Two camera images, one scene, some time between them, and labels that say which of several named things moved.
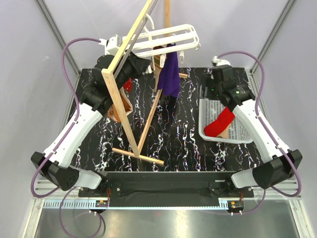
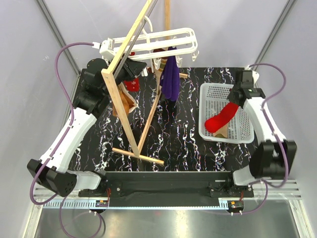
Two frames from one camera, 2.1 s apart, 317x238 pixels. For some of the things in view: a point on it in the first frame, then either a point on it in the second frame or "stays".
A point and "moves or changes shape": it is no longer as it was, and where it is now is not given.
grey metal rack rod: (134, 38) stays
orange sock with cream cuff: (128, 105) moves or changes shape
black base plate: (167, 189) stays
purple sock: (169, 80) moves or changes shape
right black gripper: (207, 80) to (231, 97)
